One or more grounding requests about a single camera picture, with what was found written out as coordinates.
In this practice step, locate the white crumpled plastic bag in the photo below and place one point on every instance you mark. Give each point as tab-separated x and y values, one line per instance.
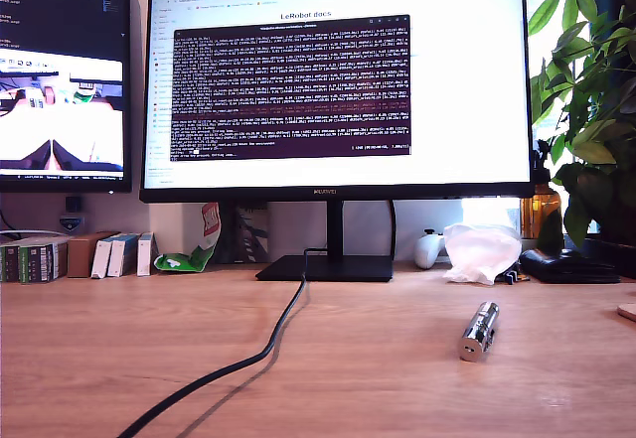
482	254

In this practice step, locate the amber glass bottle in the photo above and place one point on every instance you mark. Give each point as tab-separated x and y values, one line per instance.
539	209

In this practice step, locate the round wooden coaster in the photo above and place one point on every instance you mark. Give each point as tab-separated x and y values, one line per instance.
628	311

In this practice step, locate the black monitor with dark screen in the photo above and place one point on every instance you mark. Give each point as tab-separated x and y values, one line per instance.
59	11

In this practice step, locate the metallic silver laser pointer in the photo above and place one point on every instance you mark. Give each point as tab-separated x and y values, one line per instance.
477	334

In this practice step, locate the green printed box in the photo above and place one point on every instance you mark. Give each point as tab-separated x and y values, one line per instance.
42	263
9	263

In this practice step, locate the large black Huawei monitor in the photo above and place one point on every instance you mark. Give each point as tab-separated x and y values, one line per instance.
447	110

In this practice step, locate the black and orange clip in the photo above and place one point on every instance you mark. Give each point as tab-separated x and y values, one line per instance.
513	276

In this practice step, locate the green leafy house plant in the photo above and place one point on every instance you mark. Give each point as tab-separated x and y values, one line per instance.
596	100

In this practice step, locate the white game controller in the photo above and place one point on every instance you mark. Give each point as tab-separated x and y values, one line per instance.
427	251

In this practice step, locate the grey patterned box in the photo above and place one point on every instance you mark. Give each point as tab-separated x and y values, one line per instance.
251	234

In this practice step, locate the blue shield badge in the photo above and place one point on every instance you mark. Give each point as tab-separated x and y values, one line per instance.
71	223

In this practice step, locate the small white box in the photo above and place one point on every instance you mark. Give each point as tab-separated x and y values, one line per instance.
144	256
101	259
119	256

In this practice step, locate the dark plant tray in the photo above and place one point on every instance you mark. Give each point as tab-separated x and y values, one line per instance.
611	254

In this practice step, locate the green and red snack bag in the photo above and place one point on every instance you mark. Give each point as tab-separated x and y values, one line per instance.
189	259

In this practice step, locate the black leather wallet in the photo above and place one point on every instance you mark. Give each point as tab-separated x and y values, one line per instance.
561	266

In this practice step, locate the brown cardboard box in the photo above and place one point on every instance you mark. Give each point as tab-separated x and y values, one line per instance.
82	256

